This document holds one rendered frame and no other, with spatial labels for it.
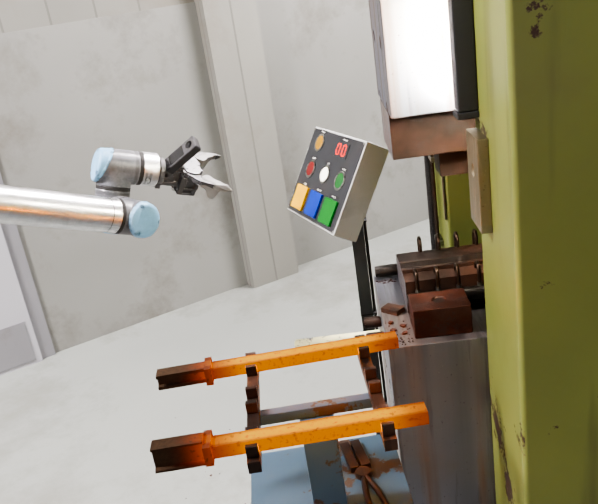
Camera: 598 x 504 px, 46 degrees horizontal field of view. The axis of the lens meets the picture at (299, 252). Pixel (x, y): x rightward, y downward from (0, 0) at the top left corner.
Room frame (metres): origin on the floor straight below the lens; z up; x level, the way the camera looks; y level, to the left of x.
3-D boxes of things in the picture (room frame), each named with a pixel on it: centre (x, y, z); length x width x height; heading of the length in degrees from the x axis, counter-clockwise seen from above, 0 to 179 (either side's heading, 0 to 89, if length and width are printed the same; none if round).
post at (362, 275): (2.08, -0.19, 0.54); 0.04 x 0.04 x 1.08; 86
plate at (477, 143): (1.20, -0.33, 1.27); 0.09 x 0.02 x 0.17; 176
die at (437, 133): (1.51, -0.44, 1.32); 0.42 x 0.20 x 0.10; 86
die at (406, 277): (1.51, -0.44, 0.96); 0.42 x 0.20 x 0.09; 86
